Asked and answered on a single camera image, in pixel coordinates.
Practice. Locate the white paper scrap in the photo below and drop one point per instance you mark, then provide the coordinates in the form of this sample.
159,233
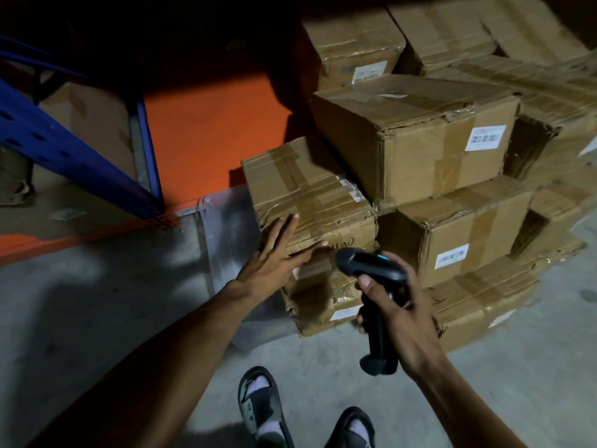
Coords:
67,214

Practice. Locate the person's right grey sandal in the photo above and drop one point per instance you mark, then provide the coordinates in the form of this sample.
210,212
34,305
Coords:
343,426

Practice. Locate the person's left hand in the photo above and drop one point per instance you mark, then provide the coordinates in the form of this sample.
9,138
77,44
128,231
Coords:
268,270

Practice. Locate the person's left white sock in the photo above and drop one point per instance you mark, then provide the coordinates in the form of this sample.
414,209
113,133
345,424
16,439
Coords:
262,391

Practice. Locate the person's left grey sandal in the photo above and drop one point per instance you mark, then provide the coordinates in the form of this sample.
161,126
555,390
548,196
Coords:
254,410

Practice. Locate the person's white sock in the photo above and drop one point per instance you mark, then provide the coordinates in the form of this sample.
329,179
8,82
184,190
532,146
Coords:
262,391
361,431

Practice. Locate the person's left thumb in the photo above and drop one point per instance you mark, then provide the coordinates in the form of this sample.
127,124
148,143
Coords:
310,253

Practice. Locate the black handheld barcode scanner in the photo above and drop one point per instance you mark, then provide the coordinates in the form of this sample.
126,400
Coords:
378,331

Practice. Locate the person's right forearm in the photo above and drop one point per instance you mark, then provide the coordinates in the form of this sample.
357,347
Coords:
466,410

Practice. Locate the cardboard carton behind rack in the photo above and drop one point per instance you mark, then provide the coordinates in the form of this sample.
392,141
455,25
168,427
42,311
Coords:
93,121

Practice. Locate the person's right thumb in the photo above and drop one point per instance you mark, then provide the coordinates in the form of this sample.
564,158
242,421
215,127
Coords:
371,288

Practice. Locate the blue metal rack frame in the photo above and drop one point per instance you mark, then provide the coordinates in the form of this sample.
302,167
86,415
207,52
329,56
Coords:
70,153

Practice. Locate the person's right white sock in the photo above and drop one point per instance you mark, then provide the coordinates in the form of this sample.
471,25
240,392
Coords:
361,431

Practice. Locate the person's grey sandal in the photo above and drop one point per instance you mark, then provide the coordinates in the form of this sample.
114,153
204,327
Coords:
254,410
343,426

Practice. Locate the person's left forearm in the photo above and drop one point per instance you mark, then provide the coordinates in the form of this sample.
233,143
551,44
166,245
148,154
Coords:
154,359

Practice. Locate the clear plastic sheet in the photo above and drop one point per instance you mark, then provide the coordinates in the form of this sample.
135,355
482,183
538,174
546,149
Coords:
226,228

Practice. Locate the person's left middle finger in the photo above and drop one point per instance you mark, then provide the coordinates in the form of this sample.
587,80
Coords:
277,233

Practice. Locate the pile of taped cardboard boxes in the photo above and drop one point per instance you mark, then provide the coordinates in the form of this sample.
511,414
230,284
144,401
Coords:
419,149

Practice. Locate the orange metal rack beam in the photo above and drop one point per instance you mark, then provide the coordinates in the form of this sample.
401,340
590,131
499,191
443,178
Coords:
93,233

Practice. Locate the person's right hand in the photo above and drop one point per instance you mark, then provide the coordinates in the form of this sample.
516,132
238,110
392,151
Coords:
410,317

